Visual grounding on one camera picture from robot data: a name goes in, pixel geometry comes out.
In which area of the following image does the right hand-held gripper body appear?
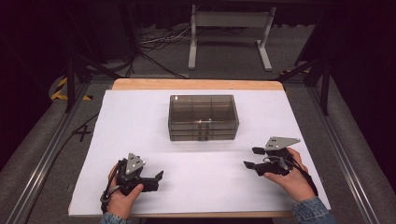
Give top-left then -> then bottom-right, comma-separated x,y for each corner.
262,136 -> 302,177

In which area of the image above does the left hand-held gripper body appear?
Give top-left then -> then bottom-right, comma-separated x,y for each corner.
116,152 -> 148,196

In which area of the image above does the smoky transparent drawer box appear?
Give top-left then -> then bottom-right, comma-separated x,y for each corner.
167,94 -> 240,142

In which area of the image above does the person's left hand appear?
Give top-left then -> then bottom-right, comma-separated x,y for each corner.
106,164 -> 145,220

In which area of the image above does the person's right hand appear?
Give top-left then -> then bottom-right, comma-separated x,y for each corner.
263,147 -> 318,203

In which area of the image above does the yellow black hazard tape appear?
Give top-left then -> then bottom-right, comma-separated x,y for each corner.
49,76 -> 93,102

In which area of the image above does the grey metal stand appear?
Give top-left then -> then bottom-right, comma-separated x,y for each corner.
187,4 -> 277,72

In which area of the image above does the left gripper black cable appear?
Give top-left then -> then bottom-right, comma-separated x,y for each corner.
100,158 -> 129,215

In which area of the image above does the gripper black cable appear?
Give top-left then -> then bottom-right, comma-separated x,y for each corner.
290,161 -> 319,198
100,158 -> 129,215

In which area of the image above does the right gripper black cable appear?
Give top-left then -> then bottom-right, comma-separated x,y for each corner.
290,161 -> 319,198

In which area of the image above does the aluminium floor rail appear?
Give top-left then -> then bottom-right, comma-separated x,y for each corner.
306,83 -> 381,224
6,81 -> 92,224

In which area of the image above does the thin black floor cable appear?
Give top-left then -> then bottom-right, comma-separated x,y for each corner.
22,113 -> 100,224

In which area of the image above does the black metal frame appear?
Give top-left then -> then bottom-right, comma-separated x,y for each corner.
64,0 -> 123,114
270,46 -> 332,117

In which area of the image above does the long black floor cable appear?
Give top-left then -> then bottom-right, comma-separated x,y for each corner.
139,50 -> 190,80

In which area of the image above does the bundle of floor cables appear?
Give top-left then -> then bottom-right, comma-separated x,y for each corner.
136,26 -> 192,53

